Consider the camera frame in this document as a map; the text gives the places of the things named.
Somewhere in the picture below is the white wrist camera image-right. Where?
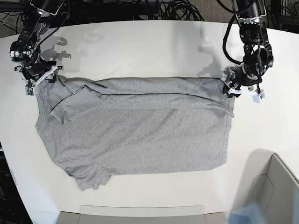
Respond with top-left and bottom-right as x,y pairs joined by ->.
252,90 -> 265,103

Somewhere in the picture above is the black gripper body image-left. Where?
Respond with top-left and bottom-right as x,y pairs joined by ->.
14,58 -> 64,81

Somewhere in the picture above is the grey tray bottom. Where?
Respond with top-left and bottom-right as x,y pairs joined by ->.
57,205 -> 228,224

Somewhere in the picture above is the grey T-shirt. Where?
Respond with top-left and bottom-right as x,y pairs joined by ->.
36,77 -> 234,190

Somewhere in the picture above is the black cable bundle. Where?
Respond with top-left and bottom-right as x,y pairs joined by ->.
151,0 -> 205,22

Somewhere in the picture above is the blue translucent object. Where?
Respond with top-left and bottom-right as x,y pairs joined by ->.
226,203 -> 261,224

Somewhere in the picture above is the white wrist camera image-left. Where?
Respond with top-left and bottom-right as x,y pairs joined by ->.
25,86 -> 35,96

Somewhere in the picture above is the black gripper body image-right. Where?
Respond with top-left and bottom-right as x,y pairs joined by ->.
225,63 -> 262,93

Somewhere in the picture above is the grey bin right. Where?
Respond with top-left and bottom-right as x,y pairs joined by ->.
248,154 -> 299,224

